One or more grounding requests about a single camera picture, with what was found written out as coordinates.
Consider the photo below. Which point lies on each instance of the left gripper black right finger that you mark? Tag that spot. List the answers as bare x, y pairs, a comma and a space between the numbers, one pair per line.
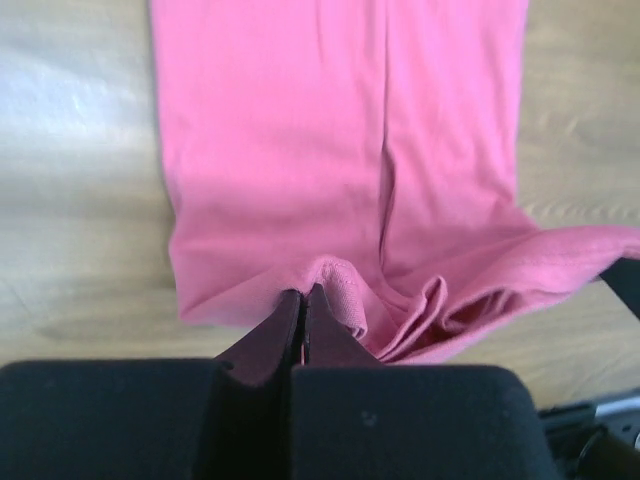
354, 418

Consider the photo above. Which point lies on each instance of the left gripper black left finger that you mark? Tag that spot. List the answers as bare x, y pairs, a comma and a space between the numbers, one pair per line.
159, 418

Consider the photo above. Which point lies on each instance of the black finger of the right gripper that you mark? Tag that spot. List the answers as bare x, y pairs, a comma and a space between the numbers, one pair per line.
623, 278

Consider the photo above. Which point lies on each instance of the salmon pink t-shirt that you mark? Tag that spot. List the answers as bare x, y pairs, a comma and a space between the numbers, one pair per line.
365, 146

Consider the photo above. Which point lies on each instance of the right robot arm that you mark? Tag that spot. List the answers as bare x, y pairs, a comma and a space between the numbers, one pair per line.
597, 439

